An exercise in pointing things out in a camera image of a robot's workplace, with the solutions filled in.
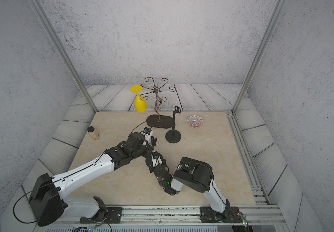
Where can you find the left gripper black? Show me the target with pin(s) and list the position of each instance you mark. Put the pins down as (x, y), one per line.
(150, 149)

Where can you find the black round stand base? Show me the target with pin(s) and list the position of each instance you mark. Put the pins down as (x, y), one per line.
(173, 136)

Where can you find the black microphone stand pole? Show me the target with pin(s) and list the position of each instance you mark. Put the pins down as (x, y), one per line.
(177, 110)

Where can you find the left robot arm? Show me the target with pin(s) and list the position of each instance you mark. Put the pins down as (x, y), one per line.
(49, 199)

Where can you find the dark oval stand base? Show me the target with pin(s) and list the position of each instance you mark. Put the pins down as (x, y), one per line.
(160, 121)

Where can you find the yellow plastic goblet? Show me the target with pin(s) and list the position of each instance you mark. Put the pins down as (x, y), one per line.
(139, 102)

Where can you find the spice jar black lid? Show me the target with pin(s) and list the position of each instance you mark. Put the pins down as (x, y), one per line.
(93, 133)

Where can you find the red blue patterned bowl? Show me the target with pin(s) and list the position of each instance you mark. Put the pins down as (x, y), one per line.
(195, 121)

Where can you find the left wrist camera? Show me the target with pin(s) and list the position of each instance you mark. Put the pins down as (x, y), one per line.
(148, 134)

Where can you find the scrolled wire holder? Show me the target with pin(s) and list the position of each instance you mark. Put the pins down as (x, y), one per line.
(156, 90)

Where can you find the aluminium front rail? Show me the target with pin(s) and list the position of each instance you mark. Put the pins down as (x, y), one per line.
(246, 218)

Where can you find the aluminium left corner post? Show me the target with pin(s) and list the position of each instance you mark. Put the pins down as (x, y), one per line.
(50, 31)

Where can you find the aluminium corner post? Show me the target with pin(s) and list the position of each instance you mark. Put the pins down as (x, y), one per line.
(50, 31)
(260, 51)

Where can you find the aluminium right corner post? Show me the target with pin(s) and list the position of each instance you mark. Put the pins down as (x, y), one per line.
(260, 51)

